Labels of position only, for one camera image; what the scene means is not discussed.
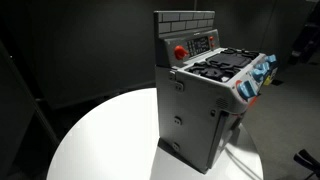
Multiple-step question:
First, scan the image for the grey toy kitchen stove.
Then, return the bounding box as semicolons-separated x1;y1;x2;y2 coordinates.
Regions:
153;10;279;174

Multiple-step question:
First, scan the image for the red round timer knob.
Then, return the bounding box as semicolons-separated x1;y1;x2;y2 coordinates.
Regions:
173;45;190;61

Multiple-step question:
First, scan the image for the black keypad display panel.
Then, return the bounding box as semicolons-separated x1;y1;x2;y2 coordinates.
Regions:
185;35;210;57

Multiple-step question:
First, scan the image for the black burner grate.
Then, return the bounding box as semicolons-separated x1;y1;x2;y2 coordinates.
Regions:
187;47;261;82

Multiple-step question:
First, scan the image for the blue stove knob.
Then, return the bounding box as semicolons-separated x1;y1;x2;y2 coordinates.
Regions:
252;68;266;83
238;80;257;101
265;54;278;64
258;62;270;73

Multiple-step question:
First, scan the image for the dark background equipment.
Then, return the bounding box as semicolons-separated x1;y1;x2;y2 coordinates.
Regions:
288;0;320;66

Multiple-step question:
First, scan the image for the purple and black spring clamp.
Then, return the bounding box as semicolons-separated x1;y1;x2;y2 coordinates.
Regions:
293;149;320;180

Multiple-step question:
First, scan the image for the white round pedestal table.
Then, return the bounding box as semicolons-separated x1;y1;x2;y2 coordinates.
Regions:
46;87;264;180

